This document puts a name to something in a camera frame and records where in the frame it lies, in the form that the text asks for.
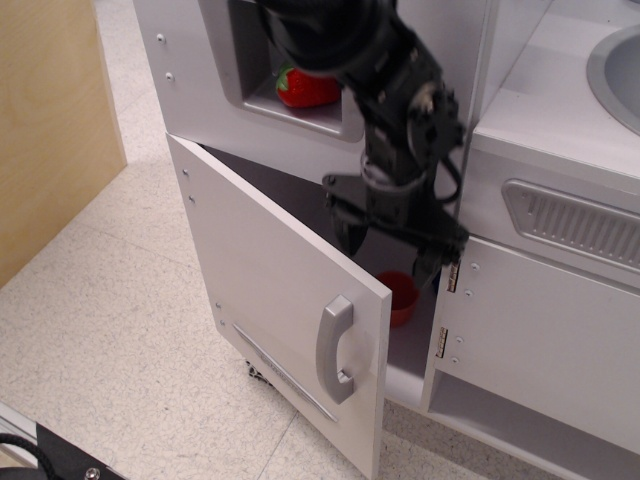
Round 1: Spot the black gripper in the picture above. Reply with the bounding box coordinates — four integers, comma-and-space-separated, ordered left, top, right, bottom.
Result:
322, 174, 469, 289

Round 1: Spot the grey fridge door handle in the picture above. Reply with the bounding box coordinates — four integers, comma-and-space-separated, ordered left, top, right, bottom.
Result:
315, 295, 354, 405

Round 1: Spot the white low fridge door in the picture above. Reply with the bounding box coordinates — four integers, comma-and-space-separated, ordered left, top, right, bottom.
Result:
167, 135, 391, 479

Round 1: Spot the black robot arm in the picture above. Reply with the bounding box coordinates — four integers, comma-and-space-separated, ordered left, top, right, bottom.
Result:
258, 1, 469, 288

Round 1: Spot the white toy fridge cabinet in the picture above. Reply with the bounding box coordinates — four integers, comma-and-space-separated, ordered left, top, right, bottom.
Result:
132, 0, 554, 414

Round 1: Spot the orange toy cup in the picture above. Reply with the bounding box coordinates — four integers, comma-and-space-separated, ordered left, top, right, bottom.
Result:
376, 271, 419, 328

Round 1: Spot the upper brass hinge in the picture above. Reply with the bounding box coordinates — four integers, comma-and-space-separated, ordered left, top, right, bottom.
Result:
447, 260, 461, 293

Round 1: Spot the brass hinge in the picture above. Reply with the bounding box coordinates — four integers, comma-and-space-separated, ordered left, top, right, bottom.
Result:
435, 327, 448, 358
447, 260, 461, 293

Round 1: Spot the lower brass hinge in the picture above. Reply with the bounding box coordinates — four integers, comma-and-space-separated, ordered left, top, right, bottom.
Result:
435, 327, 448, 358

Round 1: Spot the white toy kitchen counter unit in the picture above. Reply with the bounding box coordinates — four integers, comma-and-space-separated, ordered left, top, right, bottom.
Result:
423, 1, 639, 479

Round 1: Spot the red toy strawberry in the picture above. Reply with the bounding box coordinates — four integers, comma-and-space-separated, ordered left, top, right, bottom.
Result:
275, 63, 341, 108

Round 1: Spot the aluminium extrusion foot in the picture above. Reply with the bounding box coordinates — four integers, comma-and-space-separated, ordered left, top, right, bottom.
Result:
244, 360, 273, 387

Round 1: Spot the white right cabinet door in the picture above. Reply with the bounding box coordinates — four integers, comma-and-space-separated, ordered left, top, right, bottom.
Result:
435, 239, 639, 452

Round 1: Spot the grey vent panel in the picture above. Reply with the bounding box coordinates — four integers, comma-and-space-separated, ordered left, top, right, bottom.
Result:
501, 179, 639, 272

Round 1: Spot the grey ice dispenser recess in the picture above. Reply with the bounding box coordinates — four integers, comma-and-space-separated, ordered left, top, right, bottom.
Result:
199, 1, 364, 143

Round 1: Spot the grey toy sink basin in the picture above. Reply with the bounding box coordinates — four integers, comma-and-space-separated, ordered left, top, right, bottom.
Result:
586, 25, 639, 135

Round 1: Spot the plywood panel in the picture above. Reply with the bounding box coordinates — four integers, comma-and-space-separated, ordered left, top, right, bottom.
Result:
1, 1, 126, 284

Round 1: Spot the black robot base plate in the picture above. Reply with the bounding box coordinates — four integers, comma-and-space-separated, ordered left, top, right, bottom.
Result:
36, 424, 124, 480

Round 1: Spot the aluminium rail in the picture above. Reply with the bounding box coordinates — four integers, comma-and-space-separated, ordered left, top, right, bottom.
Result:
0, 402, 38, 468

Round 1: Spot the black cable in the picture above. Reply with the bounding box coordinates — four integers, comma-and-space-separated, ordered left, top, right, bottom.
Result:
0, 433, 56, 480

